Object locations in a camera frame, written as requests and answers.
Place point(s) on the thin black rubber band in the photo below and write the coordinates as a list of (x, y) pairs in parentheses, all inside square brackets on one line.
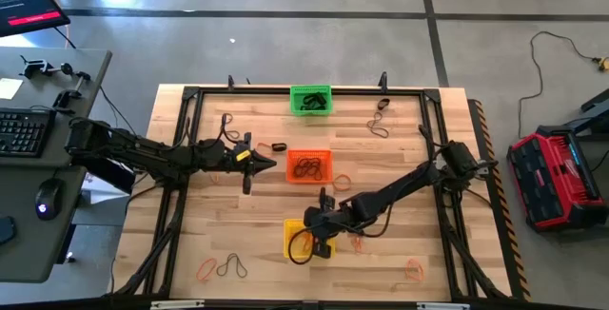
[(237, 135), (232, 255), (300, 169), (309, 165), (384, 135), (316, 172)]

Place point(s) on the grey desk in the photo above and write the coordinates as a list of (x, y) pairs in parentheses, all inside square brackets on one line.
[(28, 262)]

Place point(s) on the orange plastic basket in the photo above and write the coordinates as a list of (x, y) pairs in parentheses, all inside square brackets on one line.
[(289, 179)]

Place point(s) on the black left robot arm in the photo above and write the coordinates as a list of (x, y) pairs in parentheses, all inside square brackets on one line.
[(143, 150)]

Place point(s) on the white paper sheet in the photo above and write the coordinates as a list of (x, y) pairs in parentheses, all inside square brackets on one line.
[(102, 191)]

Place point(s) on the yellow tape tag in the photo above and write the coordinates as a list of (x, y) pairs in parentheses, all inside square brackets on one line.
[(242, 154)]

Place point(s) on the black computer mouse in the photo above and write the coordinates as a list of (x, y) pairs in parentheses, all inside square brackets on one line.
[(47, 198)]

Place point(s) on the black desk clamp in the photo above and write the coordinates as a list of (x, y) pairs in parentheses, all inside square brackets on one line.
[(33, 66), (66, 96)]

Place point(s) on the white table bracket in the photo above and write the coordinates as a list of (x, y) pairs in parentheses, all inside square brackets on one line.
[(177, 304), (442, 306)]

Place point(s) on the black yellow hazard tape strip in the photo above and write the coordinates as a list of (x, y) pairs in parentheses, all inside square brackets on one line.
[(516, 262)]

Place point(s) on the black equipment stand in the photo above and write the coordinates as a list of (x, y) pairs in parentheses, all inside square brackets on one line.
[(597, 105)]

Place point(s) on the dark table edge clamp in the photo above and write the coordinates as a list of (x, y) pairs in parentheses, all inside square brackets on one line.
[(383, 81), (230, 82)]

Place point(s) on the yellow plastic basket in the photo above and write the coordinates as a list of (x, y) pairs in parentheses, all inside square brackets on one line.
[(292, 226)]

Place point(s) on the white paper note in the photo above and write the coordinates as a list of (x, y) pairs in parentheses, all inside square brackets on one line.
[(9, 89)]

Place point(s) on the green plastic basket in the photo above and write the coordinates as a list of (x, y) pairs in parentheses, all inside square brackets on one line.
[(293, 111)]

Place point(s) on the yellow plug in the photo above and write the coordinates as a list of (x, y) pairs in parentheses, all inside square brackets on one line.
[(603, 64)]

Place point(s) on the black keyboard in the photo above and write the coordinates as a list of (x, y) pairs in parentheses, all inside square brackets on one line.
[(24, 131)]

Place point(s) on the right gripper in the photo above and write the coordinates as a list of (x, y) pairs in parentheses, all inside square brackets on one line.
[(340, 217)]

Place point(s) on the red and black tool case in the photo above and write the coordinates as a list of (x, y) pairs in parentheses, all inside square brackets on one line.
[(552, 181)]

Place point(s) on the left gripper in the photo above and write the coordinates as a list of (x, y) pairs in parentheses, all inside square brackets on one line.
[(219, 155)]

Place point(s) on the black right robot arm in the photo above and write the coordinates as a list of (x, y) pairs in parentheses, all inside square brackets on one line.
[(404, 184)]

